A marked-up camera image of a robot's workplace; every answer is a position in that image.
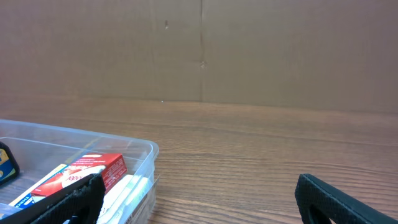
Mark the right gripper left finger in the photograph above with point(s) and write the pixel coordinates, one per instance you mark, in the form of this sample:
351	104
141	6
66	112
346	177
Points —
79	202

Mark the clear plastic container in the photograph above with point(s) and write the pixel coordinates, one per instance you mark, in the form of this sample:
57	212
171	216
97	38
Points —
39	148

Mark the black bottle white cap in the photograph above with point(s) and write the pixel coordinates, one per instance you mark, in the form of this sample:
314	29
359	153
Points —
9	166

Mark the red white small box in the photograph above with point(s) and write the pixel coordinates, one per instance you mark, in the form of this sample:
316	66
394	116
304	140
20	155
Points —
112	168

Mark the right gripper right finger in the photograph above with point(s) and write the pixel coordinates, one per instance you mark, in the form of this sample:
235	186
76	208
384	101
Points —
319	202

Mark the blue yellow VapoDrops box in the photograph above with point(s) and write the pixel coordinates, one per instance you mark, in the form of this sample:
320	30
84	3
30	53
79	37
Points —
25	199

